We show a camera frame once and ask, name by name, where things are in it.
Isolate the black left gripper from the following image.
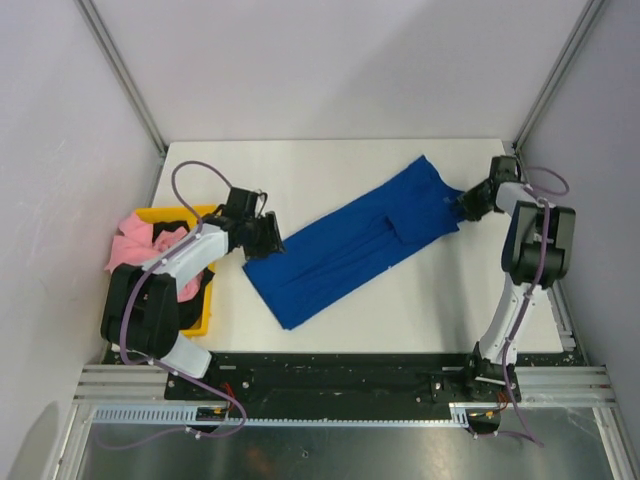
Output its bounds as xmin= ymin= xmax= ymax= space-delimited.
xmin=243 ymin=212 xmax=286 ymax=261

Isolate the blue t shirt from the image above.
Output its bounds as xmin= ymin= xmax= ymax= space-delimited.
xmin=244 ymin=156 xmax=463 ymax=330

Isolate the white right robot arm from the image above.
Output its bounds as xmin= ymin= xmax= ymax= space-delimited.
xmin=452 ymin=155 xmax=576 ymax=401

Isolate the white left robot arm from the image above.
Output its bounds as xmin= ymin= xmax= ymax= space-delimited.
xmin=101 ymin=187 xmax=285 ymax=400

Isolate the yellow plastic bin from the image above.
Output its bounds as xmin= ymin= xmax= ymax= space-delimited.
xmin=134 ymin=207 xmax=215 ymax=337

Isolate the black t shirt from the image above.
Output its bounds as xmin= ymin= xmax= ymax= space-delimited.
xmin=152 ymin=221 xmax=214 ymax=330

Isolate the pink t shirt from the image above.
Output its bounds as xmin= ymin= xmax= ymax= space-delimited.
xmin=104 ymin=212 xmax=213 ymax=306

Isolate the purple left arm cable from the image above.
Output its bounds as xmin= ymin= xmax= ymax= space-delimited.
xmin=94 ymin=160 xmax=249 ymax=451

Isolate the grey slotted cable duct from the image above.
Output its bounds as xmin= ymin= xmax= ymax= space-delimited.
xmin=89 ymin=403 xmax=471 ymax=431

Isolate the right aluminium frame post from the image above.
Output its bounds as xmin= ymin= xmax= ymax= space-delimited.
xmin=511 ymin=0 xmax=610 ymax=155

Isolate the aluminium frame post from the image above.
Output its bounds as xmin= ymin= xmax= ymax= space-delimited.
xmin=73 ymin=0 xmax=168 ymax=151
xmin=511 ymin=0 xmax=610 ymax=155

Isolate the left aluminium frame post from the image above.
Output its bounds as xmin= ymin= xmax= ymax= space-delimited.
xmin=73 ymin=0 xmax=168 ymax=151

